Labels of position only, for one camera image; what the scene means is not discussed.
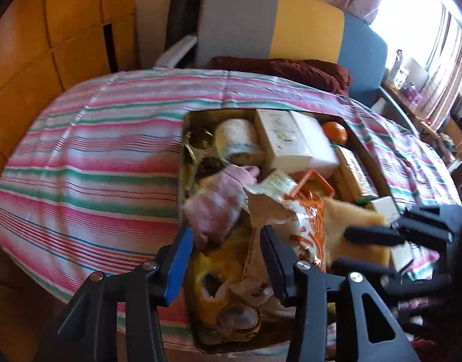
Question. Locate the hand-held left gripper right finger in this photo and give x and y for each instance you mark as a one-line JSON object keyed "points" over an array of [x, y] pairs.
{"points": [[276, 267]]}

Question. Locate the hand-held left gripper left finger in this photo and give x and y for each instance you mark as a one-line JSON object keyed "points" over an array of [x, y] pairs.
{"points": [[180, 267]]}

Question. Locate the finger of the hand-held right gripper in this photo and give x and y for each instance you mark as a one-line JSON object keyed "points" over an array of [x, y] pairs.
{"points": [[366, 266], [374, 234]]}

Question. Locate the yellow sponge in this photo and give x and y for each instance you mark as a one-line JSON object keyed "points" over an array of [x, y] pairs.
{"points": [[351, 215]]}

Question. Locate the pink striped sock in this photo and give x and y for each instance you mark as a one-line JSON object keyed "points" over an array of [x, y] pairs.
{"points": [[219, 203]]}

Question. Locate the orange plastic rack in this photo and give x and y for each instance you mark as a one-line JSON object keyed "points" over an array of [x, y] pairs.
{"points": [[315, 175]]}

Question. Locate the white foam block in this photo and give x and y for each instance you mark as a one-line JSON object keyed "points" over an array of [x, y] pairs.
{"points": [[321, 151]]}

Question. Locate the metal tin container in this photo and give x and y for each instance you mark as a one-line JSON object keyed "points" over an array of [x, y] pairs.
{"points": [[186, 151]]}

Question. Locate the cream cardboard box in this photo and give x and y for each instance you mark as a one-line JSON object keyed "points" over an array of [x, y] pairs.
{"points": [[281, 139]]}

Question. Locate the small white box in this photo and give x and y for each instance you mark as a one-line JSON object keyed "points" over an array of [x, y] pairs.
{"points": [[381, 207]]}

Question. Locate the orange white plastic bag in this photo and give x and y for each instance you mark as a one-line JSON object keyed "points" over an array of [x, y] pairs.
{"points": [[308, 226]]}

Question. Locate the yellow green foil packet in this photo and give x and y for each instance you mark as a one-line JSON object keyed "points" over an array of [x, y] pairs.
{"points": [[276, 186]]}

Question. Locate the orange fruit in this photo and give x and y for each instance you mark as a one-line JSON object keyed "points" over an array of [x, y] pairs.
{"points": [[335, 131]]}

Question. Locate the wooden desk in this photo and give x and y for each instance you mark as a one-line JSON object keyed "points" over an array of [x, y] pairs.
{"points": [[417, 115]]}

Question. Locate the metal tea strainer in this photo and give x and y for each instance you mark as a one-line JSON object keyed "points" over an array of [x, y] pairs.
{"points": [[199, 141]]}

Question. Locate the pink green striped tablecloth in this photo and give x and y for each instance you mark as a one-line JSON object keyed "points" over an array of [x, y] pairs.
{"points": [[84, 181]]}

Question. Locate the toilet paper roll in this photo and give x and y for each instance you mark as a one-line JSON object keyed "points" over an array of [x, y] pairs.
{"points": [[234, 135]]}

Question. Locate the purple packet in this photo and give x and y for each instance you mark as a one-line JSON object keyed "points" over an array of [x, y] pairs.
{"points": [[412, 94]]}

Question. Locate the pink checked curtain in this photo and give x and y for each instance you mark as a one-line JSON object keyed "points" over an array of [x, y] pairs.
{"points": [[445, 83]]}

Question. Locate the clear plastic jar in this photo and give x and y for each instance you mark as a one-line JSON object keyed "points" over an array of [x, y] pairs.
{"points": [[403, 75]]}

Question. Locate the dark red cloth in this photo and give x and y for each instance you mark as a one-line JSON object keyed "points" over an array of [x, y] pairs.
{"points": [[276, 69]]}

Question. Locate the grey yellow blue chair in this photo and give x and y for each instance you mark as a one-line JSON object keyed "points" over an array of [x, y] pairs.
{"points": [[238, 19]]}

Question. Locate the black panel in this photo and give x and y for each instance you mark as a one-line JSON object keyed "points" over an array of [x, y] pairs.
{"points": [[183, 7]]}

